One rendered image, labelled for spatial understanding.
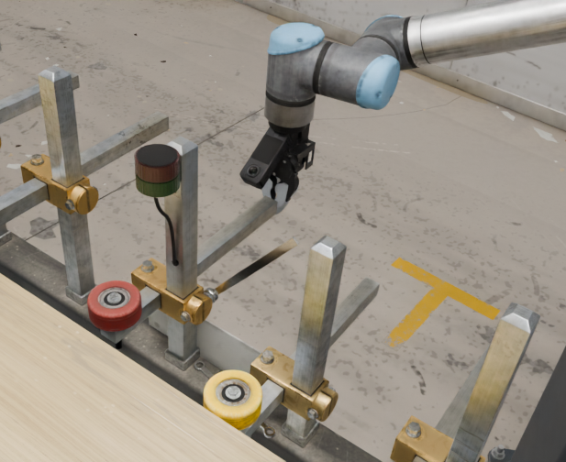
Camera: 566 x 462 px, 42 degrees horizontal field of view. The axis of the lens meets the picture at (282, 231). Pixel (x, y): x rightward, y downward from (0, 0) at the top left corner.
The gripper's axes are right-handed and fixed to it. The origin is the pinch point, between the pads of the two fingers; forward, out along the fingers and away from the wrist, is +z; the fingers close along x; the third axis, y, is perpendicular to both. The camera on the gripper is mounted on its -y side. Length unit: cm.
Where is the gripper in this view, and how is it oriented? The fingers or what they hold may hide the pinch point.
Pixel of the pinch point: (273, 209)
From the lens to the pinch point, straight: 143.5
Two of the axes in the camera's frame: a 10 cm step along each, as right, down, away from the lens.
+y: 5.7, -4.8, 6.7
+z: -0.8, 7.7, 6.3
